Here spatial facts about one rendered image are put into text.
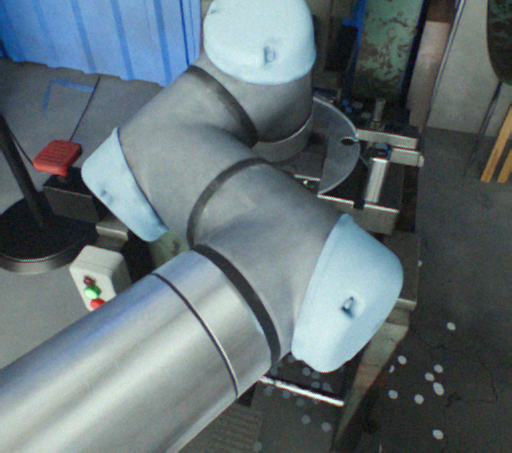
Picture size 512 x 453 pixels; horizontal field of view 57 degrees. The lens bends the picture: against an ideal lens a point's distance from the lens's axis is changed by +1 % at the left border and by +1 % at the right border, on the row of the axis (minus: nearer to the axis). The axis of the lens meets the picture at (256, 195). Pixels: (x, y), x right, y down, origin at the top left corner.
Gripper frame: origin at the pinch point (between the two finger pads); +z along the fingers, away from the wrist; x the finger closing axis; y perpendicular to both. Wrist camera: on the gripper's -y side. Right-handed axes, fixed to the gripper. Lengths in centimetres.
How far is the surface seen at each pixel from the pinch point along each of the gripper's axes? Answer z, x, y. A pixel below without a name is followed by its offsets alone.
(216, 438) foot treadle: 52, -38, -7
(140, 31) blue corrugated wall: 107, 107, -93
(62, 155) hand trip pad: 5.1, 2.8, -35.4
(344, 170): 5.2, 8.3, 9.4
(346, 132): 9.2, 16.9, 8.6
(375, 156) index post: 5.3, 11.5, 13.5
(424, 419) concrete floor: 76, -24, 40
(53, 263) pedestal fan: 83, -6, -78
